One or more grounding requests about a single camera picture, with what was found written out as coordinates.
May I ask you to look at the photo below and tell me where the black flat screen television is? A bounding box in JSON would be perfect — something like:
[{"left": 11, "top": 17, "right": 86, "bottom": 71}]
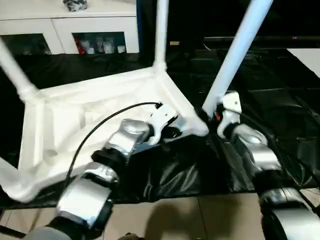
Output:
[{"left": 142, "top": 0, "right": 320, "bottom": 51}]

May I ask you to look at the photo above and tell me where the white glass-door cabinet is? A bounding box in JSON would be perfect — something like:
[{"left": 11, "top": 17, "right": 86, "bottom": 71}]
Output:
[{"left": 0, "top": 0, "right": 141, "bottom": 56}]

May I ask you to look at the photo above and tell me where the small grey cabinet ornament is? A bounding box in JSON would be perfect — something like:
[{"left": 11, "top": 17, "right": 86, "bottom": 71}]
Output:
[{"left": 63, "top": 0, "right": 88, "bottom": 12}]

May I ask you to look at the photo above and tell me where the white plastic table leg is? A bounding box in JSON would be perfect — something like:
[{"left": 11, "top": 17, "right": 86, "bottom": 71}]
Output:
[
  {"left": 0, "top": 156, "right": 32, "bottom": 202},
  {"left": 202, "top": 0, "right": 275, "bottom": 120},
  {"left": 152, "top": 0, "right": 170, "bottom": 74},
  {"left": 0, "top": 37, "right": 41, "bottom": 102}
]

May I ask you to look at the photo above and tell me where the white plastic table top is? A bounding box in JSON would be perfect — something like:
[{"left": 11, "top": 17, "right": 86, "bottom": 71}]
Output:
[{"left": 0, "top": 66, "right": 210, "bottom": 204}]

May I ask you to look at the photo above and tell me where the black plastic mat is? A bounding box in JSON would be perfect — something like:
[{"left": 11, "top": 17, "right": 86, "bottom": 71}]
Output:
[{"left": 0, "top": 47, "right": 320, "bottom": 208}]

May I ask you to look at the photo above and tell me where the dark robot torso part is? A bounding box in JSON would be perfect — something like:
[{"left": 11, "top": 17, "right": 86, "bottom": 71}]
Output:
[{"left": 118, "top": 232, "right": 145, "bottom": 240}]

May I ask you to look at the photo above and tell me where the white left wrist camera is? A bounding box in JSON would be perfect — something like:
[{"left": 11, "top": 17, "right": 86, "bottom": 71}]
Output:
[{"left": 149, "top": 105, "right": 179, "bottom": 145}]

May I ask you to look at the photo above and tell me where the white flat board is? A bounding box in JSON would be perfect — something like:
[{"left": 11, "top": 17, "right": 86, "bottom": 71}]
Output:
[{"left": 294, "top": 48, "right": 320, "bottom": 78}]

